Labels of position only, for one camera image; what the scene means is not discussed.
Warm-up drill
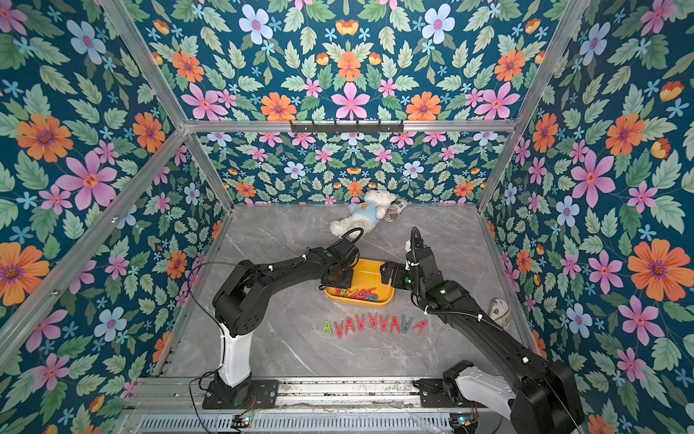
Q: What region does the yellow plastic storage box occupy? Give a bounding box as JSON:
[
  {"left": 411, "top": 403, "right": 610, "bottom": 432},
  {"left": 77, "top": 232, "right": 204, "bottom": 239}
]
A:
[{"left": 325, "top": 260, "right": 395, "bottom": 309}]

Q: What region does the red clothespin placed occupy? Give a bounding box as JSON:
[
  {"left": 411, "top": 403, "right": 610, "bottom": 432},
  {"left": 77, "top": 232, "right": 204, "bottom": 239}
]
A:
[
  {"left": 368, "top": 313, "right": 379, "bottom": 329},
  {"left": 379, "top": 315, "right": 390, "bottom": 333},
  {"left": 390, "top": 316, "right": 401, "bottom": 335},
  {"left": 412, "top": 320, "right": 428, "bottom": 336},
  {"left": 355, "top": 314, "right": 365, "bottom": 332},
  {"left": 344, "top": 318, "right": 355, "bottom": 336},
  {"left": 334, "top": 321, "right": 344, "bottom": 339}
]

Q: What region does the teal clothespin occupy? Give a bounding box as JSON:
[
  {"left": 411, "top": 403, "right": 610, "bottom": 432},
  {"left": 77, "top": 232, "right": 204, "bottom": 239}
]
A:
[{"left": 401, "top": 316, "right": 414, "bottom": 334}]

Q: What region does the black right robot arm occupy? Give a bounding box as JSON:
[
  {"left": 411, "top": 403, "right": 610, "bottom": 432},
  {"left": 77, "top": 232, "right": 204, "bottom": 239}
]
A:
[{"left": 381, "top": 228, "right": 585, "bottom": 433}]

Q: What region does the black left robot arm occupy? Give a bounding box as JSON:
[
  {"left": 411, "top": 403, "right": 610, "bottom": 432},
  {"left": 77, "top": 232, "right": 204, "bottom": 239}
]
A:
[{"left": 208, "top": 227, "right": 364, "bottom": 389}]

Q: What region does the white plush teddy bear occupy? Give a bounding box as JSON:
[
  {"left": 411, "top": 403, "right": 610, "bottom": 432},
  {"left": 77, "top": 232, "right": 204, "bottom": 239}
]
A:
[{"left": 329, "top": 190, "right": 398, "bottom": 236}]

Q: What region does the flag print pouch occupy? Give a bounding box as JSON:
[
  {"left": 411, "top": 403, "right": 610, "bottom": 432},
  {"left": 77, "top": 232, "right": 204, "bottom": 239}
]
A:
[{"left": 488, "top": 298, "right": 511, "bottom": 328}]

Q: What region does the white vent grille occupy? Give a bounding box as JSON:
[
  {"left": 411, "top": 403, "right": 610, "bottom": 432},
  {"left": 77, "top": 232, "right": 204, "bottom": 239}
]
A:
[{"left": 137, "top": 412, "right": 453, "bottom": 433}]

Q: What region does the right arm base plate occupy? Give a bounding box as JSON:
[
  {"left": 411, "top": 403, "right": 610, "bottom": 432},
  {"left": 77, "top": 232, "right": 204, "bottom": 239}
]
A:
[{"left": 412, "top": 378, "right": 469, "bottom": 408}]

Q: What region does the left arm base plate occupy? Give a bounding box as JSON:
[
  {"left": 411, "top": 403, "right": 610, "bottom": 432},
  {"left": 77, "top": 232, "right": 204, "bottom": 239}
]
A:
[{"left": 202, "top": 378, "right": 279, "bottom": 410}]

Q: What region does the black hook rail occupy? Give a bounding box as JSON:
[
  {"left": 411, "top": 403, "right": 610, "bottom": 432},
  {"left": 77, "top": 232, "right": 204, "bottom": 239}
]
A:
[{"left": 289, "top": 120, "right": 405, "bottom": 135}]

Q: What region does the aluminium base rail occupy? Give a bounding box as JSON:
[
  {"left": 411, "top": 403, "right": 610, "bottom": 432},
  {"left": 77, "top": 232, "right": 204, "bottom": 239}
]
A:
[{"left": 125, "top": 367, "right": 582, "bottom": 414}]

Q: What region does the aluminium corner post right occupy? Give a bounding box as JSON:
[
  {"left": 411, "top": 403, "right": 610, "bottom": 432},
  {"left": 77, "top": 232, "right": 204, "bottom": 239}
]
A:
[{"left": 476, "top": 0, "right": 590, "bottom": 215}]

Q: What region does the aluminium corner post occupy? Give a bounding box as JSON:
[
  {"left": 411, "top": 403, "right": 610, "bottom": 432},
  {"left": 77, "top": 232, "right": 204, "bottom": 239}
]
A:
[
  {"left": 476, "top": 0, "right": 590, "bottom": 215},
  {"left": 101, "top": 1, "right": 233, "bottom": 213}
]

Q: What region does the aluminium corner post left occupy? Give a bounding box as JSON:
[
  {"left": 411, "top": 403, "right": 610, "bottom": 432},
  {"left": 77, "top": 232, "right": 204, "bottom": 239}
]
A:
[{"left": 101, "top": 1, "right": 233, "bottom": 213}]

